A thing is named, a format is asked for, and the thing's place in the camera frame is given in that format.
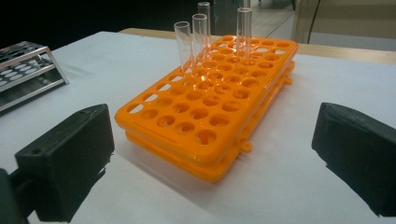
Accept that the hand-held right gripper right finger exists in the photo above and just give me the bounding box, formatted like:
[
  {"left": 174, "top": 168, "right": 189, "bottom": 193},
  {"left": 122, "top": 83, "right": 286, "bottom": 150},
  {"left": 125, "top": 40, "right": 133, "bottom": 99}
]
[{"left": 311, "top": 102, "right": 396, "bottom": 217}]

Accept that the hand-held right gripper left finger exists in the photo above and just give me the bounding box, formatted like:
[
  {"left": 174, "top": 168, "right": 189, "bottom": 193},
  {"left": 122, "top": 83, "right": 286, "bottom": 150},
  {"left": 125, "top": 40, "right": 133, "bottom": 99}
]
[{"left": 14, "top": 103, "right": 116, "bottom": 224}]

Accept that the metal test tube rack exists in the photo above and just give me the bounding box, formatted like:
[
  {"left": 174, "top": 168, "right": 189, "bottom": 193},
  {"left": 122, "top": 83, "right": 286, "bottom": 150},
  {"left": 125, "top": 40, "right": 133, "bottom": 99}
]
[{"left": 0, "top": 40, "right": 70, "bottom": 114}]

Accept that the orange test tube rack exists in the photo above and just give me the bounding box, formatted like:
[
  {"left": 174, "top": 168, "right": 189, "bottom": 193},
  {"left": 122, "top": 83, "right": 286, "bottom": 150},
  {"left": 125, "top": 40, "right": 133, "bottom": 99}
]
[{"left": 114, "top": 35, "right": 299, "bottom": 184}]

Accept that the white board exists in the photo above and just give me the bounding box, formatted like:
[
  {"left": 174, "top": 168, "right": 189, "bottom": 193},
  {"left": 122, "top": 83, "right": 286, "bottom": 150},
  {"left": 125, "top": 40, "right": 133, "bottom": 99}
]
[{"left": 0, "top": 31, "right": 396, "bottom": 224}]

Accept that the wooden table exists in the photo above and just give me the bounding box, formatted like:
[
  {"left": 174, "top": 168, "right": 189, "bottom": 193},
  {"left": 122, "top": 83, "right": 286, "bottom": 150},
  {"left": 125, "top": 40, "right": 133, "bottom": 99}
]
[{"left": 119, "top": 27, "right": 396, "bottom": 65}]

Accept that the black hanging cable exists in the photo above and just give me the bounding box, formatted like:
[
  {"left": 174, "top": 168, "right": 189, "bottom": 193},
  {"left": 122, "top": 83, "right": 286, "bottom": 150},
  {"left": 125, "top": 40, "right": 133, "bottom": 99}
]
[{"left": 307, "top": 0, "right": 322, "bottom": 45}]

